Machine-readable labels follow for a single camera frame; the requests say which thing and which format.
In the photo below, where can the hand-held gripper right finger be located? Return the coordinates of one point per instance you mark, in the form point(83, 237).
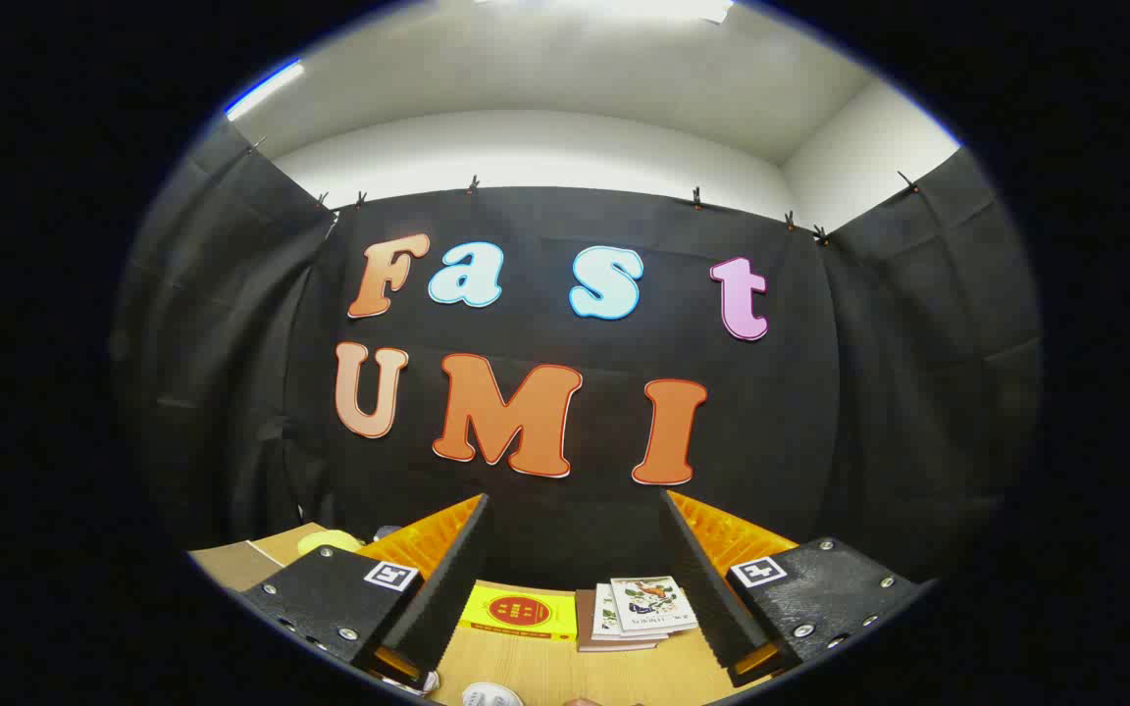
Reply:
point(702, 588)

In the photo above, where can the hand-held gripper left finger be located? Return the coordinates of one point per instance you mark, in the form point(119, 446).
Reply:
point(447, 598)

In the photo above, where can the beige fabric storage box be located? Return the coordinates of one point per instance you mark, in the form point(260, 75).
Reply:
point(231, 569)

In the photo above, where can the white bird print book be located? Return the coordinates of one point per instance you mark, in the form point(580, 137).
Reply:
point(651, 603)

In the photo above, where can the yellow book with red circle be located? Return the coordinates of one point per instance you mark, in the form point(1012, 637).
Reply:
point(516, 613)

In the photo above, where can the white illustrated book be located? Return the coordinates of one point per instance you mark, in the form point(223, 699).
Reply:
point(606, 613)

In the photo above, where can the brown cover book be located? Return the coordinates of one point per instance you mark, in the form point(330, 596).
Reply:
point(584, 628)

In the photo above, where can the yellow round plush toy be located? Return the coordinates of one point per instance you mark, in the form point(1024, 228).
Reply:
point(330, 540)

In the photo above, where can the row of black clips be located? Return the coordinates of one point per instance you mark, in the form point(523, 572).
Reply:
point(473, 184)

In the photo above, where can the long ceiling light strip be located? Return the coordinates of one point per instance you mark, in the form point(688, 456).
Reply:
point(264, 90)

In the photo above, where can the wide ceiling light panel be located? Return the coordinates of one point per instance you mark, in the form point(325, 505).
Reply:
point(604, 8)

